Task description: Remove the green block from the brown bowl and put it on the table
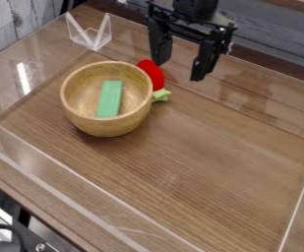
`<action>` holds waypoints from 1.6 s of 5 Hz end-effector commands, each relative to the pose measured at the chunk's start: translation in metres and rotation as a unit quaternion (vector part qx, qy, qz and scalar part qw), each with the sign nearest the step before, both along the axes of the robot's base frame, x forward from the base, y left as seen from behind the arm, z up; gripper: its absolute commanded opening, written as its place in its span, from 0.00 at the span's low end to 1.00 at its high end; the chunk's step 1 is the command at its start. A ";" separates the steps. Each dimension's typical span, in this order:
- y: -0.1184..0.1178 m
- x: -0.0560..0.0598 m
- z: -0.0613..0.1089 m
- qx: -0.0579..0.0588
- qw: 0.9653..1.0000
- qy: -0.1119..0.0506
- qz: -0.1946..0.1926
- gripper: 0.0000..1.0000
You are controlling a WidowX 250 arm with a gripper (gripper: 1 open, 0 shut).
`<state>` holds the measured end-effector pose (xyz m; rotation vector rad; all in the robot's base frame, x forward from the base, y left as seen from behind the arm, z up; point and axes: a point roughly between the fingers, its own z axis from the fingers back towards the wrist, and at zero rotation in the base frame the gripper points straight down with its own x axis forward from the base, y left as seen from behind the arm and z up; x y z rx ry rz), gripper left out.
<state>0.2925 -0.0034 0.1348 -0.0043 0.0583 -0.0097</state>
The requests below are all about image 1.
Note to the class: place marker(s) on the clear acrylic tray wall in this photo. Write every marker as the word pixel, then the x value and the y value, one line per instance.
pixel 96 220

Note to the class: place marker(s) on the brown wooden bowl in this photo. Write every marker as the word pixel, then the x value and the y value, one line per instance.
pixel 80 96

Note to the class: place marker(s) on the black table leg bracket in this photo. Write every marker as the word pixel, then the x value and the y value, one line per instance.
pixel 41 239

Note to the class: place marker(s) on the red plush strawberry toy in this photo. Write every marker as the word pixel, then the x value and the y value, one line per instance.
pixel 157 77

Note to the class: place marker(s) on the clear acrylic corner bracket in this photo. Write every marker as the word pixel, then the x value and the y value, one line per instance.
pixel 90 38

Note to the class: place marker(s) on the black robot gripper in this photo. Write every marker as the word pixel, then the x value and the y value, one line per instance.
pixel 196 21

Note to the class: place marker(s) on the green rectangular block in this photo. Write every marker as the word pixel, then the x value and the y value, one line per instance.
pixel 110 99

